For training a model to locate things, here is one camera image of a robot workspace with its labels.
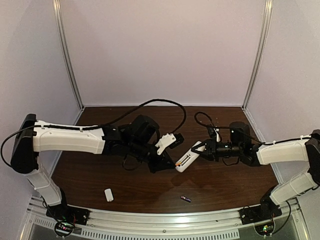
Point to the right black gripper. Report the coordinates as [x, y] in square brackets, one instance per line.
[210, 149]

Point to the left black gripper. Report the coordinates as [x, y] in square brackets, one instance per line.
[157, 159]

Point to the white remote control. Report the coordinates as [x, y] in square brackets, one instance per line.
[186, 160]

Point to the purple AA battery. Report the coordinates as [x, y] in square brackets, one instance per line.
[184, 198]

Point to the white battery cover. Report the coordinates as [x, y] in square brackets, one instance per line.
[108, 195]

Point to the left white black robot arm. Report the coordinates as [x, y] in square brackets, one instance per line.
[139, 139]

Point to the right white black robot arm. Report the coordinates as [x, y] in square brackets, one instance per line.
[305, 148]

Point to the right controller board with LEDs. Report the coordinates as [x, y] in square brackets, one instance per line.
[265, 229]

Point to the controller board with leds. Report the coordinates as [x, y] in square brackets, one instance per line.
[265, 229]
[63, 229]

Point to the left controller board with LEDs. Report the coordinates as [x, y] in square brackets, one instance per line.
[63, 229]

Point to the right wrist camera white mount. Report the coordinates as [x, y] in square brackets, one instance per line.
[214, 133]

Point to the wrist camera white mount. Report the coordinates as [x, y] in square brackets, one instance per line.
[170, 140]
[214, 133]

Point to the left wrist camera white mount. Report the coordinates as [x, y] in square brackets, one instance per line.
[170, 140]

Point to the curved aluminium front rail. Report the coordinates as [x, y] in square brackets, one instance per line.
[202, 222]

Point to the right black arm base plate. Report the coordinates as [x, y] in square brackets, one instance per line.
[258, 213]

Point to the white slotted cable duct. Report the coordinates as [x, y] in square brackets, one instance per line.
[40, 228]

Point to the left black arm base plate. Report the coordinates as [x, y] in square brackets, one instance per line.
[70, 214]

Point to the right aluminium frame post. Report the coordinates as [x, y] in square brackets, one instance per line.
[264, 32]

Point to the aluminium frame post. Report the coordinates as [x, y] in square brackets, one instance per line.
[264, 32]
[65, 52]

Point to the left aluminium frame post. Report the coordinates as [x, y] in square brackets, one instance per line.
[65, 52]

